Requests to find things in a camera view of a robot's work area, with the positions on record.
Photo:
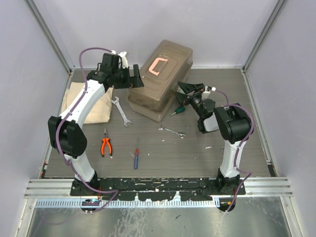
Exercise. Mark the orange handled pliers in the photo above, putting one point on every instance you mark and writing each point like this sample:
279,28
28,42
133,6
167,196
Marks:
106,142

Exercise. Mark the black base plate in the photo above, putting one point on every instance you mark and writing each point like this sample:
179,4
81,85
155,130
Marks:
159,189

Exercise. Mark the small silver wrench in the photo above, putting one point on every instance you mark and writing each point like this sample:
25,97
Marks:
180,134

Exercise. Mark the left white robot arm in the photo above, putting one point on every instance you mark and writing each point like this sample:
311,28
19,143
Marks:
65,130

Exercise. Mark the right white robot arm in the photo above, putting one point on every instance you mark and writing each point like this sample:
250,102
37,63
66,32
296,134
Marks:
232,120

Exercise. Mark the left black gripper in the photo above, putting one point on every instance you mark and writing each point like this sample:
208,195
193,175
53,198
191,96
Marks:
136,80

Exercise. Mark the large silver wrench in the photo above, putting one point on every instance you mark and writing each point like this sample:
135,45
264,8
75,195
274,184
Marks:
126,121

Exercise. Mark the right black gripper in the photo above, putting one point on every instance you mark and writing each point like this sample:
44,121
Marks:
187,88

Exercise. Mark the brown translucent toolbox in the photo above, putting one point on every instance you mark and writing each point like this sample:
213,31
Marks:
167,65

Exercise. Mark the slotted cable duct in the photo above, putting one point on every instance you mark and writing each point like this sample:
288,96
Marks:
83,202

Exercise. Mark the green handled screwdriver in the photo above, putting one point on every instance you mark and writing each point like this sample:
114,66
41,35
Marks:
178,110

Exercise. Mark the blue handled screwdriver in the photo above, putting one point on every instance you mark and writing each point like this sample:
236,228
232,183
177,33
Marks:
136,156

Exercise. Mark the beige cloth bag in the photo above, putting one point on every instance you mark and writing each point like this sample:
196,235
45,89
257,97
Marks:
101,111

